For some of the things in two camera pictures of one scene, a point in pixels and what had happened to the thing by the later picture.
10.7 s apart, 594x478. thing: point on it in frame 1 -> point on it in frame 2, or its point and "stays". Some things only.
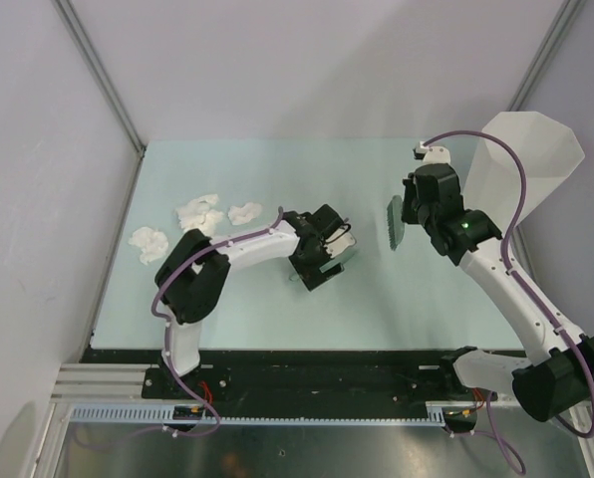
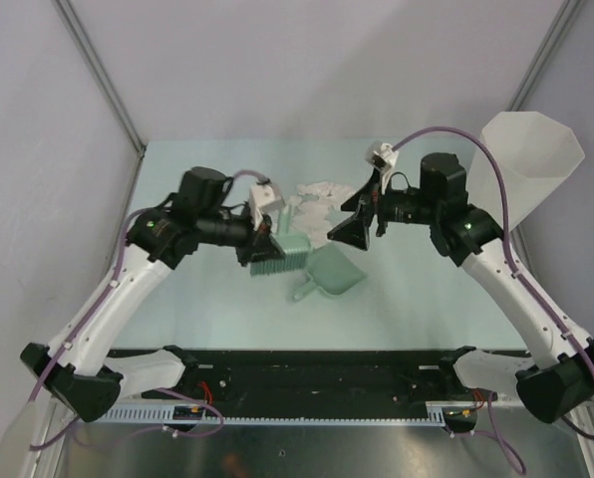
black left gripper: (310, 274) -> (263, 247)
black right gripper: (411, 189) -> (366, 203)
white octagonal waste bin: (547, 148) stays
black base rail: (327, 377) stays
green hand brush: (396, 221) -> (297, 246)
